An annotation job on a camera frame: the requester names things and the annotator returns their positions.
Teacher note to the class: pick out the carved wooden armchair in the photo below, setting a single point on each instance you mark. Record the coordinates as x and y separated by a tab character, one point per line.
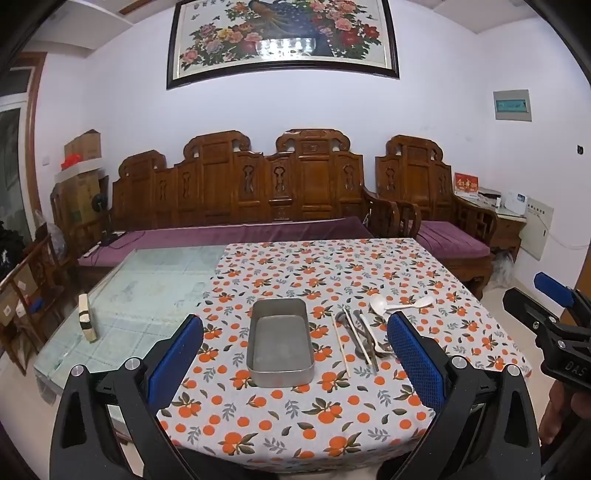
415	175

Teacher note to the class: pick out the red desk calendar card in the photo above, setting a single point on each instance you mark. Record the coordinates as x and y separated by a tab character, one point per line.
466	185

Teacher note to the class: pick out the pile of black clothes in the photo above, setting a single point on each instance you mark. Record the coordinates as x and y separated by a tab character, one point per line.
9	249

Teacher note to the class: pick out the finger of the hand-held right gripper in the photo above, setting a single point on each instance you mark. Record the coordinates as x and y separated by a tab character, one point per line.
554	287
521	304

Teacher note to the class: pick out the glass sliding door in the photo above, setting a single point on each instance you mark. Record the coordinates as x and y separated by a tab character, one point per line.
11	161

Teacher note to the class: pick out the wooden side chair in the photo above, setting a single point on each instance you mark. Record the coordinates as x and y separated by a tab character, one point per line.
41	277

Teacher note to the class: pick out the flat white box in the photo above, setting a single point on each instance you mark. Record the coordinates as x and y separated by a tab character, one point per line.
78	171

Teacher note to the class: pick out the clear plastic bag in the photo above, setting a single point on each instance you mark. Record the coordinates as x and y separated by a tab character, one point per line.
502	270

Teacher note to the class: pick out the white plastic spoon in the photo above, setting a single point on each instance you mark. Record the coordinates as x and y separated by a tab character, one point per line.
422	302
378	304

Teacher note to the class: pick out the black standing fan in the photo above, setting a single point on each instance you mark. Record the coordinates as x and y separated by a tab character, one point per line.
98	202

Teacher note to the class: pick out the light wooden chopstick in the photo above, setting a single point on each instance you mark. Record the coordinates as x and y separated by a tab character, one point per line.
341	346

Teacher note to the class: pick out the person's right hand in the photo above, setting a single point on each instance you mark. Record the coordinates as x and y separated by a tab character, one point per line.
556	410

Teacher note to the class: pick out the rectangular metal tray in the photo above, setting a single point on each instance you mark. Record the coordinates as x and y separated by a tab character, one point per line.
279	341

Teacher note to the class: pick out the orange fruit print tablecloth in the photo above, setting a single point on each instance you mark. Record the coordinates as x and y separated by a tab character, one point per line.
300	277

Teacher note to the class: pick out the purple armchair cushion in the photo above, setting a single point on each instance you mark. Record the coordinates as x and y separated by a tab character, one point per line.
452	240

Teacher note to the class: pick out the metal spoon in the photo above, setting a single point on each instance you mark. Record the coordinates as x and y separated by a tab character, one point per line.
341	317

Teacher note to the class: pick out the framed peacock flower painting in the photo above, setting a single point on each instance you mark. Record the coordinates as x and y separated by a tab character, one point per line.
277	37

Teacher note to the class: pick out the large brown cardboard box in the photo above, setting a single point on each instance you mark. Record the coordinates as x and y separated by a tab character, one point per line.
76	203

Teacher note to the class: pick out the small cream toothpick box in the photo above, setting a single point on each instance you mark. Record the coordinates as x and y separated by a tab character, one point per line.
87	318

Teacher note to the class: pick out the wooden door frame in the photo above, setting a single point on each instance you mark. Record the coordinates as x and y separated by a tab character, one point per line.
34	138

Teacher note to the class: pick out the grey plastic bag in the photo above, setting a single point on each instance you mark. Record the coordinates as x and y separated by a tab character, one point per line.
53	235

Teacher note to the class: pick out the grey wall electrical panel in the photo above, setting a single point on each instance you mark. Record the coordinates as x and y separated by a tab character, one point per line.
511	105

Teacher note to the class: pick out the small brown cardboard box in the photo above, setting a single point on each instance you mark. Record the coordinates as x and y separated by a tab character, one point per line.
85	145

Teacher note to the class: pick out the white wall distribution cabinet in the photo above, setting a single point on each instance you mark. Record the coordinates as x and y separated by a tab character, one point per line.
538	230

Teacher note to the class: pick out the carved wooden sofa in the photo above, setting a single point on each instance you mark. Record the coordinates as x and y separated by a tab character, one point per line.
221	184

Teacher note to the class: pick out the dark wooden chopstick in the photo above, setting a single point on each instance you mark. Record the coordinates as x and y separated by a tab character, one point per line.
371	363

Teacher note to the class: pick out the metal fork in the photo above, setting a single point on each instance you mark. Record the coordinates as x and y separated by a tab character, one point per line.
358	318

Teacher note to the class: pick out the red plastic item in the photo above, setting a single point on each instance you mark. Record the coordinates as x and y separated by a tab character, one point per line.
71	161

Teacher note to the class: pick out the white router device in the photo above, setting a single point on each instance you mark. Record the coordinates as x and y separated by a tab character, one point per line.
515	203

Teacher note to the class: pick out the wooden side table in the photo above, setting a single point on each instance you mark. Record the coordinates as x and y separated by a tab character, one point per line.
510	226

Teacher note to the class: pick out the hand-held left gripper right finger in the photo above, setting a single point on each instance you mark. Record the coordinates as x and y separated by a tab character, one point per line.
413	364

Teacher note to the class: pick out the purple sofa cushion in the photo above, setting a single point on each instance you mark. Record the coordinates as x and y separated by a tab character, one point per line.
184	237

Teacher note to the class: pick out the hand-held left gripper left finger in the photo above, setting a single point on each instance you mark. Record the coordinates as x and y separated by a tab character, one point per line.
178	355

